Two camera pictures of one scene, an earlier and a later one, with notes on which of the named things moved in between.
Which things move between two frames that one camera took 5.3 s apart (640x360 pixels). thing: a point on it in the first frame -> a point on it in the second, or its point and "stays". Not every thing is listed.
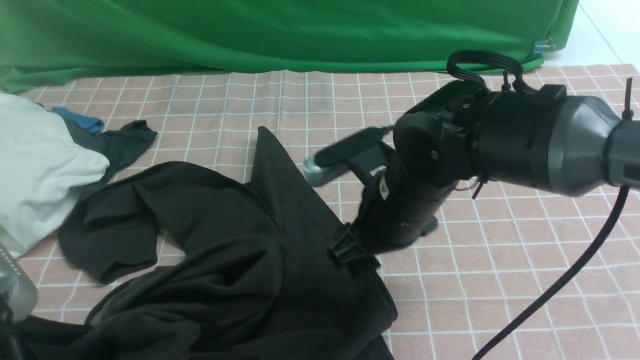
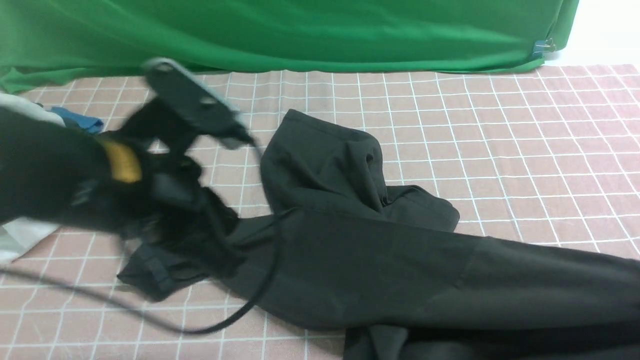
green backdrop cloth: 43,41 stays
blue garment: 93,124 stays
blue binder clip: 540,47 stays
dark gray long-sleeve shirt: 247,270 -> 332,249
